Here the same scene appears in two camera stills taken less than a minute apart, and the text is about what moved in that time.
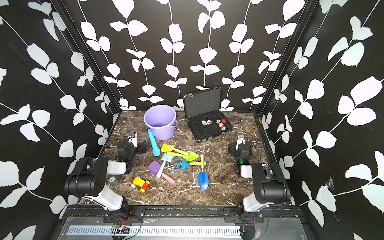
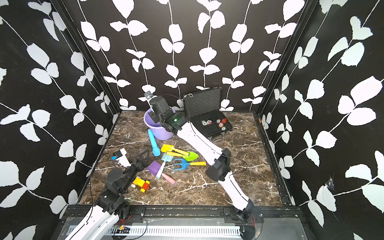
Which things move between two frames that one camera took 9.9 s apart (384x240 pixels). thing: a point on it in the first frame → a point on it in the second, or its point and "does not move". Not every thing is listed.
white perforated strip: (156, 231) does not move
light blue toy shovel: (165, 158) does not move
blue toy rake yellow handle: (184, 164) does not move
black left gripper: (139, 149) → (143, 164)
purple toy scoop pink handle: (154, 168) does not move
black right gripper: (232, 147) → (154, 115)
